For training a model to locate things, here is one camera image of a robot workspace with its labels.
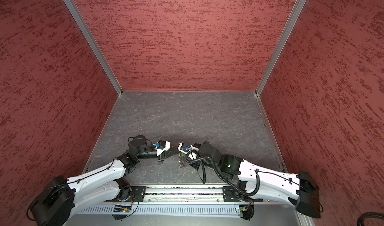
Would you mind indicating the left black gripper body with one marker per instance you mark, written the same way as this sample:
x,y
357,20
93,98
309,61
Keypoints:
x,y
161,158

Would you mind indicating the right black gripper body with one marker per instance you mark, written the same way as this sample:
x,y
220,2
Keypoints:
x,y
195,164

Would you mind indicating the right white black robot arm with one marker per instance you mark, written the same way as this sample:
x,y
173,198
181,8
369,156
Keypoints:
x,y
253,182

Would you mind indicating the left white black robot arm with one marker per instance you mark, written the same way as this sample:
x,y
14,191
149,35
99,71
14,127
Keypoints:
x,y
62,198

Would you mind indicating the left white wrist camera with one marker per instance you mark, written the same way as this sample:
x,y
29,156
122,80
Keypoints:
x,y
162,146

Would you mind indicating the aluminium front rail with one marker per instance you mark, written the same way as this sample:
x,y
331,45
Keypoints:
x,y
183,193

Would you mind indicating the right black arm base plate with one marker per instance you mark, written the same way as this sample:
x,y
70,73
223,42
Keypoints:
x,y
230,195

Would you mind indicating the white slotted cable duct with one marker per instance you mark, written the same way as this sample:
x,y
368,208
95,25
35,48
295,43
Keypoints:
x,y
229,211

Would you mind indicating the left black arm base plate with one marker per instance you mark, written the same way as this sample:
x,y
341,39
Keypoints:
x,y
136,193

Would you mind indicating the left aluminium corner post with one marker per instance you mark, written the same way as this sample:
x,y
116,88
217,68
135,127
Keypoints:
x,y
81,23

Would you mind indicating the aluminium corner post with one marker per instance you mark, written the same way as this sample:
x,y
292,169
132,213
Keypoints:
x,y
293,17
81,23

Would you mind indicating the right aluminium corner post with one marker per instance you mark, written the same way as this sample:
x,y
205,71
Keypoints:
x,y
293,17

